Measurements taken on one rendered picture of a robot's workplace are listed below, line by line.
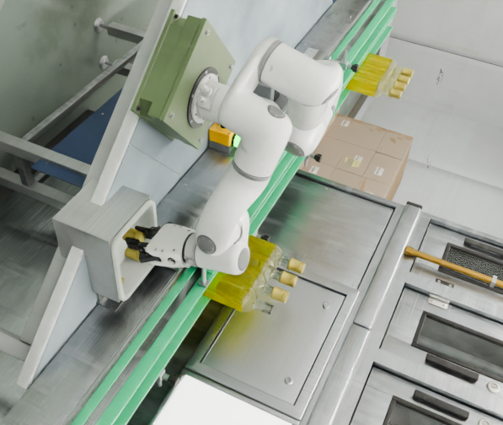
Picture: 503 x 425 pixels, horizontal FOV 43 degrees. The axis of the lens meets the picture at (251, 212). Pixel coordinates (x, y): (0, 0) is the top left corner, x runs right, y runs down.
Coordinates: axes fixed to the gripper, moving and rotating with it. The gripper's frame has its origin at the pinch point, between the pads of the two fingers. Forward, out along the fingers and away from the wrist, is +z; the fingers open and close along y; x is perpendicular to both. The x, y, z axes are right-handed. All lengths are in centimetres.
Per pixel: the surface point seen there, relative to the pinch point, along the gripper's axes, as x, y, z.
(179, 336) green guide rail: -31.8, -2.9, -3.1
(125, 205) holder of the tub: 7.7, 2.4, 2.7
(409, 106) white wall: -330, 592, 113
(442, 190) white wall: -347, 457, 41
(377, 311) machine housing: -53, 37, -42
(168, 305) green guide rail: -23.6, 0.1, -0.7
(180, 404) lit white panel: -42.3, -15.4, -7.9
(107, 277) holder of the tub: -5.6, -9.2, 5.1
